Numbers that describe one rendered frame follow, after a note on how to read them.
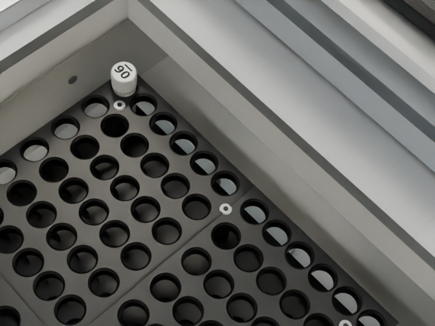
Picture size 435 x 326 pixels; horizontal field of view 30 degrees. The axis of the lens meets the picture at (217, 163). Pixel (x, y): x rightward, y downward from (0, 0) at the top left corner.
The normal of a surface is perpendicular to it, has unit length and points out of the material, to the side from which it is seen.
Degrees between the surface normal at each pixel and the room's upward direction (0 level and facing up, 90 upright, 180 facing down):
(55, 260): 0
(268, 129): 90
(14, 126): 90
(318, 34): 0
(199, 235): 0
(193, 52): 90
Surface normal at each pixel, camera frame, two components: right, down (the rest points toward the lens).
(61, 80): 0.69, 0.66
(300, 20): 0.08, -0.48
